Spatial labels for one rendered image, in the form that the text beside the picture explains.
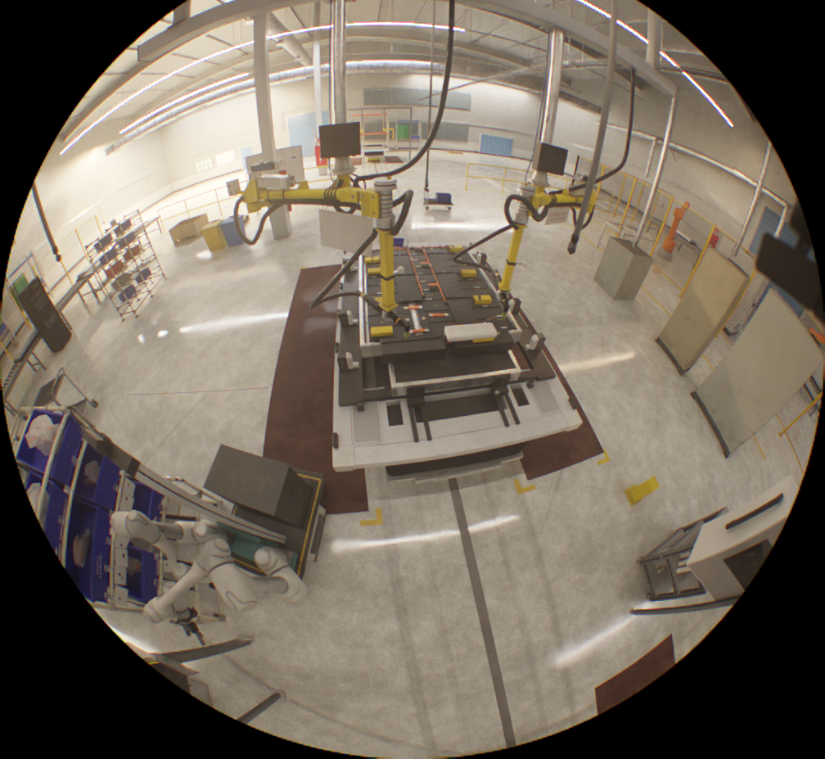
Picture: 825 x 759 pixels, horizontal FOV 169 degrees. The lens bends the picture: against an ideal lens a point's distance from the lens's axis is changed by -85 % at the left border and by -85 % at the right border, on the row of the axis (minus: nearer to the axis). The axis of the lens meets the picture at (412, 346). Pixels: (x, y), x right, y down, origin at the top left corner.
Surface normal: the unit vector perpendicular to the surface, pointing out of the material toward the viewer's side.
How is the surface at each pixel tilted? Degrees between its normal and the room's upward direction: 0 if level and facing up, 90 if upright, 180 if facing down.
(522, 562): 0
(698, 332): 90
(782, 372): 90
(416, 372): 0
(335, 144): 90
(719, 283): 90
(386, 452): 0
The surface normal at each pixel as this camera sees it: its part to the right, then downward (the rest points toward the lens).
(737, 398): -0.99, 0.09
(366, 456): 0.03, -0.70
